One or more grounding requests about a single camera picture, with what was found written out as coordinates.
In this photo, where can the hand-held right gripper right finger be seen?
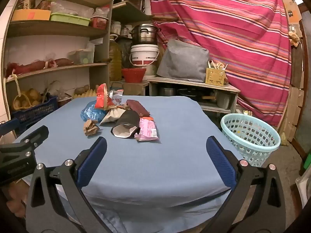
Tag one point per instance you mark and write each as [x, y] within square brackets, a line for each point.
[221, 165]

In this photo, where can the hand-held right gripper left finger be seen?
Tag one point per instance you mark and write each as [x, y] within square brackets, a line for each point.
[92, 165]

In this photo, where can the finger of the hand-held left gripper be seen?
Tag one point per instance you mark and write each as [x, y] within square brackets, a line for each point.
[8, 126]
[36, 134]

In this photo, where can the light blue plastic basket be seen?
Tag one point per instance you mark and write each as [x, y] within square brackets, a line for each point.
[252, 154]

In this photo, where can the white mesh pouch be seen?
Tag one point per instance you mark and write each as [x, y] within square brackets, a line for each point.
[111, 116]

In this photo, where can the orange snack packet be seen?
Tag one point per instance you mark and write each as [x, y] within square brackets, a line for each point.
[100, 100]

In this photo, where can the dark blue plastic crate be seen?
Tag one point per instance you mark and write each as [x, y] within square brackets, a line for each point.
[36, 112]

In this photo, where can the crumpled brown paper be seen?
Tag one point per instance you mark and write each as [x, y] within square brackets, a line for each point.
[91, 127]

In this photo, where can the blue plastic bag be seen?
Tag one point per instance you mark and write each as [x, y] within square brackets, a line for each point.
[90, 112]

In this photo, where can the blue tablecloth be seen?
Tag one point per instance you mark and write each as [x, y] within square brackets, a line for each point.
[158, 162]

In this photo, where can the yellow egg tray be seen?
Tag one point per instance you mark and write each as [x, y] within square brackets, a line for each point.
[86, 94]

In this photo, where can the pink wrapper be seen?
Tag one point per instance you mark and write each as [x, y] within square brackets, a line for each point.
[147, 131]

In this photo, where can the white enamel pot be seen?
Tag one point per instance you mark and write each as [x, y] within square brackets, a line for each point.
[223, 100]

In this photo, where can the red mesh sack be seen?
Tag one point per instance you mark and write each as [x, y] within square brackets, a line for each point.
[31, 65]

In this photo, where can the clear plastic bag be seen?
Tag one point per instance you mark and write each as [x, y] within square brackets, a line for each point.
[116, 98]

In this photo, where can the dark red wrapper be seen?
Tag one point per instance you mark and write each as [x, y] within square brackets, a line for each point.
[137, 106]

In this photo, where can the black frying pan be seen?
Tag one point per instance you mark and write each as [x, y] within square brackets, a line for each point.
[189, 94]

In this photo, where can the low grey cabinet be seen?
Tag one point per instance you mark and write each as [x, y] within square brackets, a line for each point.
[194, 83]

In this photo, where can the green container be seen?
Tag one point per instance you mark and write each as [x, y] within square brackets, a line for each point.
[307, 161]

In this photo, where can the brown box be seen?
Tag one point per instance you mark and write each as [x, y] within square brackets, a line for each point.
[134, 88]

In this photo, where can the yellow utensil holder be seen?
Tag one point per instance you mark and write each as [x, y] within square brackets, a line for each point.
[215, 77]

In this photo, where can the clear plastic container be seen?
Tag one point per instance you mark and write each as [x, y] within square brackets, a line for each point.
[81, 57]

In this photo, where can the small steel pot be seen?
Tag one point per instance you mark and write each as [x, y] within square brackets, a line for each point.
[167, 91]

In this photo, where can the red plastic basin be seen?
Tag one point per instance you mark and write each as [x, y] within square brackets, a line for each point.
[133, 75]

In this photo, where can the bundle of pale sticks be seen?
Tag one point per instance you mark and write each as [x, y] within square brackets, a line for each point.
[217, 65]

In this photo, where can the large yellow oil jug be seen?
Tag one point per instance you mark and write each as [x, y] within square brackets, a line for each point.
[116, 58]

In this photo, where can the wooden shelf unit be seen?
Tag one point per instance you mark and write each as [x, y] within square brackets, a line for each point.
[60, 28]

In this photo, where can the grey fabric cover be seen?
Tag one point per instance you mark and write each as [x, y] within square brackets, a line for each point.
[182, 60]

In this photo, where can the orange box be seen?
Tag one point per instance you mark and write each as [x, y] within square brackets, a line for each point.
[30, 15]

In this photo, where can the green plastic tray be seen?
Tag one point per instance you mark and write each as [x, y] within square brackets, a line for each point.
[70, 20]

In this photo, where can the white plastic bucket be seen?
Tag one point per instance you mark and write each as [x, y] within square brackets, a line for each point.
[143, 53]

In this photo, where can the small red basket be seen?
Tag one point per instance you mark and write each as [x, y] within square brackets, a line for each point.
[99, 23]

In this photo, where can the white jar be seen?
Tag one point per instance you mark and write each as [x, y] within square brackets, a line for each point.
[125, 30]
[116, 28]

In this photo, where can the red striped hanging cloth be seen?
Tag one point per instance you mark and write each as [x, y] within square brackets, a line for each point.
[230, 29]

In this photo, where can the steel cooking pot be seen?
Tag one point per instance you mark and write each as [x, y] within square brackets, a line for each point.
[145, 35]

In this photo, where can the cardboard wall panels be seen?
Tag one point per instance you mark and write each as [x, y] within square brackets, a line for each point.
[295, 102]

